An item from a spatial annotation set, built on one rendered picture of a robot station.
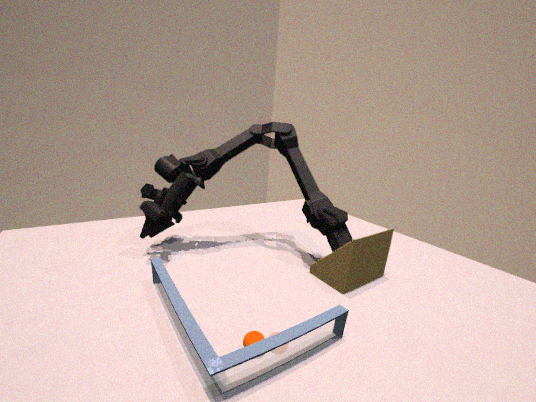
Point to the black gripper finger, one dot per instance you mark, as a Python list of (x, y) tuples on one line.
[(166, 225), (149, 226)]

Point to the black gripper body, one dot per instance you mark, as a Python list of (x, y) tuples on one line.
[(167, 208)]

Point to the blue-grey flat bar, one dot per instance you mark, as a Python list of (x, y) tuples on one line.
[(203, 347)]

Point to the clear l-shaped low wall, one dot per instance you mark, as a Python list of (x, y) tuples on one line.
[(235, 380)]

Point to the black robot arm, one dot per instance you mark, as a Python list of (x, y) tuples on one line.
[(317, 208)]

